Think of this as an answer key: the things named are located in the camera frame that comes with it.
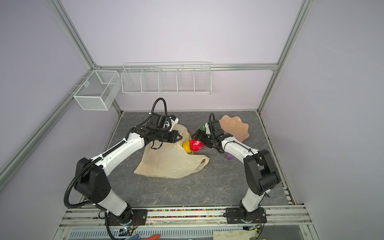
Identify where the beige cloth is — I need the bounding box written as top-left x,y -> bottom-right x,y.
213,230 -> 258,240

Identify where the long white wire basket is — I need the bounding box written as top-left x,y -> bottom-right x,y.
121,62 -> 212,95

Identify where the small white mesh basket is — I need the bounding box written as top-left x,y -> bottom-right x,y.
74,70 -> 122,111

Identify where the cream plastic bag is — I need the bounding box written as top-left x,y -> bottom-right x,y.
134,124 -> 210,179

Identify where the yellow lemon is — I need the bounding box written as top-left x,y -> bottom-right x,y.
182,141 -> 192,154

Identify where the red blue glove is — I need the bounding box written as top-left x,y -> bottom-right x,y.
125,233 -> 161,240

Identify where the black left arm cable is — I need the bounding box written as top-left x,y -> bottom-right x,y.
63,97 -> 169,209

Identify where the red dragon fruit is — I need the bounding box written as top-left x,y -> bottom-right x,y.
190,127 -> 206,152

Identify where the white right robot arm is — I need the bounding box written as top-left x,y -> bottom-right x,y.
192,120 -> 281,225

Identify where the pink wavy fruit plate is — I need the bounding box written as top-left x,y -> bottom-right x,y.
219,115 -> 250,143

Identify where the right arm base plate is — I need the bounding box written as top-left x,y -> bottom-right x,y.
224,207 -> 267,224

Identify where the pink purple spatula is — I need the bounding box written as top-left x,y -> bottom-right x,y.
225,153 -> 235,160

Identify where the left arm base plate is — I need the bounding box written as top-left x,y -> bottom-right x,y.
107,209 -> 148,226

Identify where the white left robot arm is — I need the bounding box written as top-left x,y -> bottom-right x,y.
64,113 -> 182,225

